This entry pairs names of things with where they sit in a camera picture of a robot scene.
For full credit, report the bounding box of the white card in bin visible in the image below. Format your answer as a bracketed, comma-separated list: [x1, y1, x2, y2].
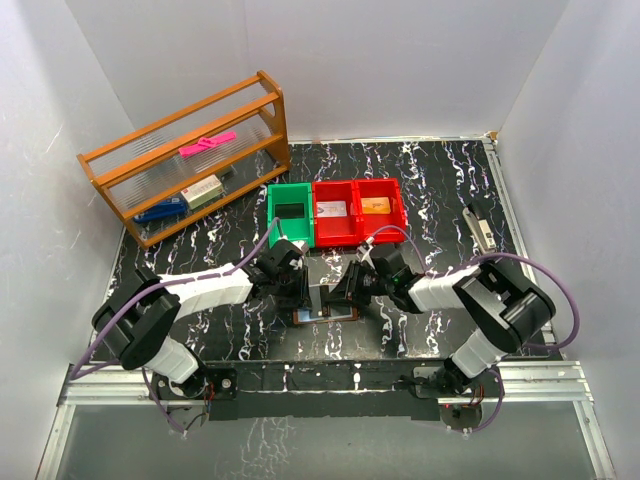
[316, 200, 348, 218]

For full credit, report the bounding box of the gold card with magnetic stripe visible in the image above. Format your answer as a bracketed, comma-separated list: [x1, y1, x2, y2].
[361, 197, 392, 215]

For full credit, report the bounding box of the wooden shelf rack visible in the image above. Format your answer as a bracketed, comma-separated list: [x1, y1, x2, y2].
[78, 71, 291, 249]

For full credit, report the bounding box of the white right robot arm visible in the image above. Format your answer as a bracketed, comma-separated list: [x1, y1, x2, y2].
[322, 244, 556, 397]

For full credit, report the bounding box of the red plastic bin right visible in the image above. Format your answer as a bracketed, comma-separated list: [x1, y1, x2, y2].
[354, 178, 407, 244]

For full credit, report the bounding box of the brown leather card holder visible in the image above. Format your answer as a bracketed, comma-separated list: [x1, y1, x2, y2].
[293, 307, 359, 325]

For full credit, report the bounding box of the red plastic bin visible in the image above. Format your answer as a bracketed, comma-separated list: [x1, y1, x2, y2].
[312, 180, 359, 248]
[354, 178, 407, 244]

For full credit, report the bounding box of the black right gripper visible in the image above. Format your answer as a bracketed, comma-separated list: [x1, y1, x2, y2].
[326, 260, 394, 307]

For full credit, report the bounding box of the blue stapler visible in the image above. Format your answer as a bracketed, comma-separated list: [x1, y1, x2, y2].
[133, 197, 188, 224]

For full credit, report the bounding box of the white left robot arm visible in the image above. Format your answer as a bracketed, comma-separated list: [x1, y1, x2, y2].
[92, 238, 311, 399]

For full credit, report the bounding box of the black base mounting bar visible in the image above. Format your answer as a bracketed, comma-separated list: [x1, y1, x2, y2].
[199, 357, 496, 422]

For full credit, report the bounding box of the pink plastic clip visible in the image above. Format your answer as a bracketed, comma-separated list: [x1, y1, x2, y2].
[178, 131, 237, 158]

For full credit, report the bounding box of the green plastic bin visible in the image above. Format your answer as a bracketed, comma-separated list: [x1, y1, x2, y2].
[267, 182, 315, 249]

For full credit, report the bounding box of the red plastic bin middle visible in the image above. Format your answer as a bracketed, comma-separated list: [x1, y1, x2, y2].
[312, 180, 359, 248]

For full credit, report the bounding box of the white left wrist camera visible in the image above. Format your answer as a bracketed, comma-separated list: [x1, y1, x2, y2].
[293, 240, 310, 255]

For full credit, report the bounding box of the white red small box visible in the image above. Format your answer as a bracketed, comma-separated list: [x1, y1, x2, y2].
[181, 175, 224, 210]

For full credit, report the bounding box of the grey metal stapler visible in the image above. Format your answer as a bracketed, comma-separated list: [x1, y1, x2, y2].
[462, 201, 497, 254]

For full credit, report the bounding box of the grey VIP card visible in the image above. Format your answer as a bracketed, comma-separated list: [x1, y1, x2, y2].
[309, 284, 337, 321]

